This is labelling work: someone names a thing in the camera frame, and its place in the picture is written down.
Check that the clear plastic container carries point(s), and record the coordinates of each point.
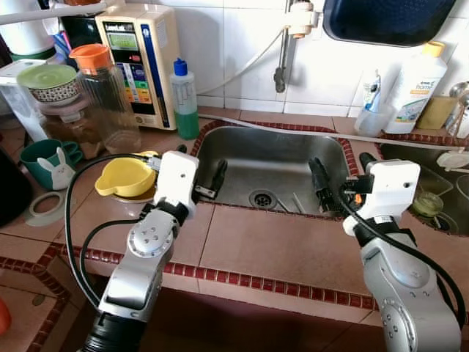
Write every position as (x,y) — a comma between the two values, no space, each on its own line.
(18,103)

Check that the steel ladle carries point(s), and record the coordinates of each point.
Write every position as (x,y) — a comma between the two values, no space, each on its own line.
(460,92)

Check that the glass jar pink lid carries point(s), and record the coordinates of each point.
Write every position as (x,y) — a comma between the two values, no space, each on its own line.
(73,132)

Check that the clear food container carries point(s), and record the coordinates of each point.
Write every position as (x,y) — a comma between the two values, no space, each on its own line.
(432,180)

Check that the drinking glass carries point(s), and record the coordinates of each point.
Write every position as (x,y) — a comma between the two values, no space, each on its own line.
(428,205)

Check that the yellow sponge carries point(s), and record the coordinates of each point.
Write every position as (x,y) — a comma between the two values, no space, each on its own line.
(437,114)

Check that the white shelf rail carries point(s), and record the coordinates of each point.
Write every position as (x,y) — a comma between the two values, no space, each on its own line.
(44,13)

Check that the white detergent bottle yellow cap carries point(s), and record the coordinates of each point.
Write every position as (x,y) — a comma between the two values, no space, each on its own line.
(414,92)

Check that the glass pitcher orange lid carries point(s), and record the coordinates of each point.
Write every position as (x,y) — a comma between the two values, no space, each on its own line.
(110,110)

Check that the yellow plastic bowl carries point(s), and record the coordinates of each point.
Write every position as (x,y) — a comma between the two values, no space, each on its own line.
(124,178)

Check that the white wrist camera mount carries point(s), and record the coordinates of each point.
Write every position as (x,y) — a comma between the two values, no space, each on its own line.
(388,187)
(176,180)

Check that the white thermos jug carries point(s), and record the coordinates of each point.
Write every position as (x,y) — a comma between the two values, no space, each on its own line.
(26,33)

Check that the green bunny mug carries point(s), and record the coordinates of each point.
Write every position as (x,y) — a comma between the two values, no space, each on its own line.
(37,158)

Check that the steel wall faucet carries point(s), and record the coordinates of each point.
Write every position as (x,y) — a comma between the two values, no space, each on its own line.
(281,70)

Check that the green soap bottle blue cap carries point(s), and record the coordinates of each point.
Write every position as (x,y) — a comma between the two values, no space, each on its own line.
(185,123)

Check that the dark blue tray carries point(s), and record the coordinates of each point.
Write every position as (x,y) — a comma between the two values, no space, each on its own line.
(388,20)

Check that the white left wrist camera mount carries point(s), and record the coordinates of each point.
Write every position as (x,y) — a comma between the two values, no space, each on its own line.
(176,180)

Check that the beige water ionizer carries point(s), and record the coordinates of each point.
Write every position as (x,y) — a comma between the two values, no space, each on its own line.
(150,40)

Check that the blue white tube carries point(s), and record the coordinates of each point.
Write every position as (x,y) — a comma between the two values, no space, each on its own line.
(373,88)

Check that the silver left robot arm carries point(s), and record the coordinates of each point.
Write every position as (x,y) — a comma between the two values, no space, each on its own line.
(150,242)

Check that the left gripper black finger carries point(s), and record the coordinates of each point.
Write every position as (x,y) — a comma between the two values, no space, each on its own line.
(180,149)
(218,174)

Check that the clear plastic cup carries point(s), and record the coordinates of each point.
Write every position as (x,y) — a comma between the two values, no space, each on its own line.
(372,125)

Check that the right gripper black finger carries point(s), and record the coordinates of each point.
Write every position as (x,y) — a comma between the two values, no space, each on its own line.
(367,158)
(321,180)

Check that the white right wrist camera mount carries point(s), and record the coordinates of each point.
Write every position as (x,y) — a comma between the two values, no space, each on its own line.
(388,187)

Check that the steel sink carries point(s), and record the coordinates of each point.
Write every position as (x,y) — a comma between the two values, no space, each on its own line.
(271,161)
(447,191)

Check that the black kettle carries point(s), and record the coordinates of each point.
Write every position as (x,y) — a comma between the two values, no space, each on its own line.
(13,187)

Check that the patterned bowl green lid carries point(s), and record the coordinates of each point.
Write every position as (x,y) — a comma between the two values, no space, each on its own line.
(47,77)

